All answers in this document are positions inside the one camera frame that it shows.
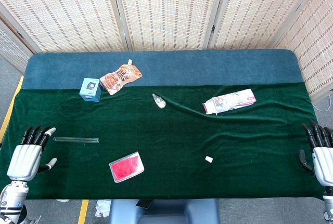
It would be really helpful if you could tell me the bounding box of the light blue cardboard box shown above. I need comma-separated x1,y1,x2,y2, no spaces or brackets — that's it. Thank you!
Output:
79,77,104,102

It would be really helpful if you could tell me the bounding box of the yellow floor tape strip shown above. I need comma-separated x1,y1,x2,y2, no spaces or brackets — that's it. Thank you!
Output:
78,199,89,224
0,75,24,141

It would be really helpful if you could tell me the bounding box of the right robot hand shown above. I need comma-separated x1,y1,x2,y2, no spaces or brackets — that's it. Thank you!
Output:
299,120,333,196

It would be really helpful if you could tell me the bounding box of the white cable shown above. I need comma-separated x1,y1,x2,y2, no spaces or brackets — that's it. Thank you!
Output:
312,101,333,112

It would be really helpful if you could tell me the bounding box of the clear teardrop plastic packet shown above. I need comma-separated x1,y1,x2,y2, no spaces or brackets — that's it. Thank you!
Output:
152,93,167,110

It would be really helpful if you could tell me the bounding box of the orange spout pouch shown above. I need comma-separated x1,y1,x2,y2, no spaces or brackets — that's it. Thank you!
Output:
99,59,143,96

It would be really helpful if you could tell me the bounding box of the floral white pink carton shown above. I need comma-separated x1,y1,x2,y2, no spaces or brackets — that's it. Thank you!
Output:
202,88,257,116

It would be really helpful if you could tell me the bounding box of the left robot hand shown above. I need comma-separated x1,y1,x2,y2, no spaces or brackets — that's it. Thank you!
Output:
6,125,58,183

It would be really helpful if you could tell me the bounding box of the red clear plastic case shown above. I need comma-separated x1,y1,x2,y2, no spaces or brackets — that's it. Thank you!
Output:
109,151,145,183

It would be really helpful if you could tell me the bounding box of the green velvet cloth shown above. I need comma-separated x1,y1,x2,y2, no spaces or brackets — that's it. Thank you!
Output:
0,82,325,201

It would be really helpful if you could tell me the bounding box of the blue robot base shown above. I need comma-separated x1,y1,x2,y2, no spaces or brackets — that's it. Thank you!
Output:
109,197,221,224

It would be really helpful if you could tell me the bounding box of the blue carpet table cover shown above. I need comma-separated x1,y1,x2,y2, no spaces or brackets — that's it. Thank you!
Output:
20,49,305,89

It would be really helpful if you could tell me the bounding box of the woven folding screen panel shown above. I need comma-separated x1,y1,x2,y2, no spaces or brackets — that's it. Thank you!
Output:
0,18,34,74
0,0,130,53
202,0,328,50
272,0,333,102
109,0,228,52

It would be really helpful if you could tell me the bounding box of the clear glass test tube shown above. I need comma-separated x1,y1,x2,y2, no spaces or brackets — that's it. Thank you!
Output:
53,137,100,144

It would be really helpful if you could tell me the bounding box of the black flat plate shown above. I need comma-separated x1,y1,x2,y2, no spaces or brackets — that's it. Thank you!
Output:
135,198,153,208

